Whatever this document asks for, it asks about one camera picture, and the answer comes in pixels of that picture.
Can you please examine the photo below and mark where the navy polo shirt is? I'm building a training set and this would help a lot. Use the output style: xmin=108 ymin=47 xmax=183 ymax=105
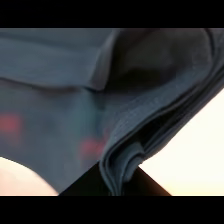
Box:
xmin=0 ymin=27 xmax=224 ymax=197

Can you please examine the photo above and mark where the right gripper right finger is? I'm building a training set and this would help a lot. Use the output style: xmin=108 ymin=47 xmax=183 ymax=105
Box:
xmin=125 ymin=165 xmax=172 ymax=197

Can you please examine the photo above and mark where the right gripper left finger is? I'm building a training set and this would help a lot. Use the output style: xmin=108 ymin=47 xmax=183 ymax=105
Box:
xmin=59 ymin=161 xmax=112 ymax=197

